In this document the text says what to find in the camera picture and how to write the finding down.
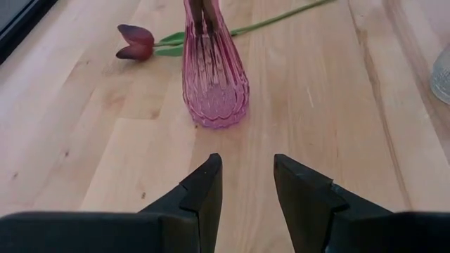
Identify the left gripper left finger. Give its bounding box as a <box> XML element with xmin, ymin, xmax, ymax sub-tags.
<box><xmin>139</xmin><ymin>153</ymin><xmax>223</xmax><ymax>253</ymax></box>

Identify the clear patterned glass vase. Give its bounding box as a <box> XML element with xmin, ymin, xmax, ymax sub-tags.
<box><xmin>430</xmin><ymin>45</ymin><xmax>450</xmax><ymax>105</ymax></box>

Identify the black metal table frame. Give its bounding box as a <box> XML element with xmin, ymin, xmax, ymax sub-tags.
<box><xmin>0</xmin><ymin>0</ymin><xmax>59</xmax><ymax>66</ymax></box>

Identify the red tulip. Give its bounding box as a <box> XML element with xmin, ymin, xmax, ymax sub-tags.
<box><xmin>115</xmin><ymin>0</ymin><xmax>335</xmax><ymax>61</ymax></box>

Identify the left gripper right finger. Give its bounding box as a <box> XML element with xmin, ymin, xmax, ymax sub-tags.
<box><xmin>274</xmin><ymin>153</ymin><xmax>393</xmax><ymax>253</ymax></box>

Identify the pink ribbed glass vase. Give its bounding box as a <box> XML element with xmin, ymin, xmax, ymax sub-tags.
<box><xmin>181</xmin><ymin>0</ymin><xmax>250</xmax><ymax>129</ymax></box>

